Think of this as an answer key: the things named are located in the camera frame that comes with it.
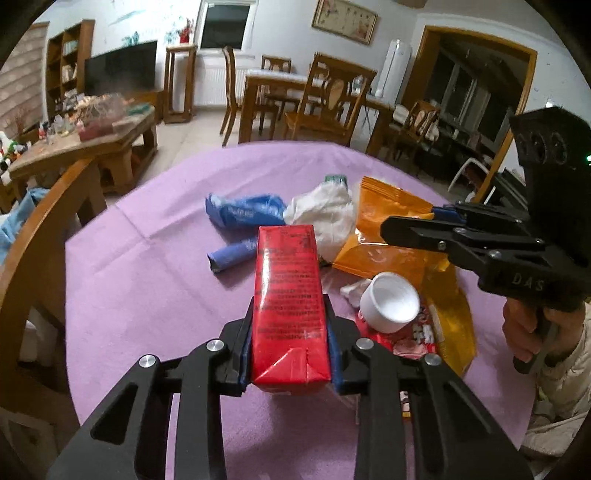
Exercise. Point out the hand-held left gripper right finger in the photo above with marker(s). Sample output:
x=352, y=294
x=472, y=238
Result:
x=333, y=367

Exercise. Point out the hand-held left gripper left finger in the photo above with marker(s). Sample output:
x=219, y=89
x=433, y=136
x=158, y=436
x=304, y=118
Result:
x=244, y=353

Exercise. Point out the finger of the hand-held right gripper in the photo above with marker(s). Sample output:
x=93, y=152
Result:
x=485, y=216
x=429, y=233

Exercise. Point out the orange snack bag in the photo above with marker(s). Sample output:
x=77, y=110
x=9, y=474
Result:
x=392, y=261

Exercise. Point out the red drink carton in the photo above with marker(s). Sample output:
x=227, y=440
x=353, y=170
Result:
x=288, y=300

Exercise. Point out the blue plastic wrapper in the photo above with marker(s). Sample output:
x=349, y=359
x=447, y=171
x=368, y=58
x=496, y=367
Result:
x=240, y=211

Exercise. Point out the person's right forearm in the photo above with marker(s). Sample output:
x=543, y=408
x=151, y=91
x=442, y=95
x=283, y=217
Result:
x=563, y=387

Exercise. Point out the person's right hand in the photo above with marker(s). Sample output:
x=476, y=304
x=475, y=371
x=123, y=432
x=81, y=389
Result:
x=517, y=327

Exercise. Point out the white plastic chair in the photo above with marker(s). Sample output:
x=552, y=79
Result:
x=466, y=166

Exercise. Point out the white cup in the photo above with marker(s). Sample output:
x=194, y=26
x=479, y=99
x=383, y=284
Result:
x=392, y=300

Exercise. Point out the red printed wrapper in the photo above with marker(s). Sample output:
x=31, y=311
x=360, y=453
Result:
x=411, y=344

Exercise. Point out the crumpled white plastic bag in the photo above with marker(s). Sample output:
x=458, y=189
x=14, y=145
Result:
x=323, y=217

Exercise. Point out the purple tablecloth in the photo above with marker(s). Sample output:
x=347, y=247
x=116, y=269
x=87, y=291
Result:
x=161, y=277

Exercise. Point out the wooden dining chair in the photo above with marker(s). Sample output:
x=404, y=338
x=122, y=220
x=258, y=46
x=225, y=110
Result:
x=229, y=87
x=276, y=64
x=318, y=120
x=422, y=115

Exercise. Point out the white standing air conditioner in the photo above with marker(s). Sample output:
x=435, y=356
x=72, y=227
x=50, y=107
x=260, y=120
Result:
x=392, y=67

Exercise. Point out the wooden dining table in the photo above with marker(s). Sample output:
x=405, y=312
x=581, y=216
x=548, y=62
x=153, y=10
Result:
x=249, y=101

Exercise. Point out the wide framed picture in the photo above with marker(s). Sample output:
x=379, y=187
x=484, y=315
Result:
x=344, y=18

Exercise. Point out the curved wooden chair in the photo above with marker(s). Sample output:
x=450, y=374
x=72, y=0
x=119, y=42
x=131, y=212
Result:
x=41, y=240

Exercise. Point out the wooden coffee table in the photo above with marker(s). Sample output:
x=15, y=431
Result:
x=131, y=134

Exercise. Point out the light blue cloth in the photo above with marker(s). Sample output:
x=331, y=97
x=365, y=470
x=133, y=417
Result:
x=14, y=226

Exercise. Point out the white radiator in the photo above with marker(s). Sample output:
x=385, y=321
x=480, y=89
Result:
x=210, y=83

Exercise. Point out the wooden television stand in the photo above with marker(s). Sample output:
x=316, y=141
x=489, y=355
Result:
x=147, y=104

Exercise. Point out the clutter of small ornaments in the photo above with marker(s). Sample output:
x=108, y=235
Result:
x=99, y=113

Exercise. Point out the tall wooden stand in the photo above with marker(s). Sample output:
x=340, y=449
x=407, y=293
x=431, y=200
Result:
x=168, y=83

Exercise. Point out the dark window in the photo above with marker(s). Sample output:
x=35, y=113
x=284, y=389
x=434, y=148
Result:
x=226, y=25

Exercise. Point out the black television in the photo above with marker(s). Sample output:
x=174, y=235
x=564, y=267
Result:
x=120, y=69

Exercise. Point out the red ornament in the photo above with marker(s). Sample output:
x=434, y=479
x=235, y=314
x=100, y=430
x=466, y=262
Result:
x=185, y=33

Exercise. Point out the wooden bookshelf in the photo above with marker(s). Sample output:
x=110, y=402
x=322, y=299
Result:
x=55, y=69

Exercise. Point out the striped roller blind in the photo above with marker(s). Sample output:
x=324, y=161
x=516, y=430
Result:
x=23, y=83

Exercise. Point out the wooden door frame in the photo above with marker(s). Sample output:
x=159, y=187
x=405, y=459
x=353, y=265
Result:
x=422, y=60

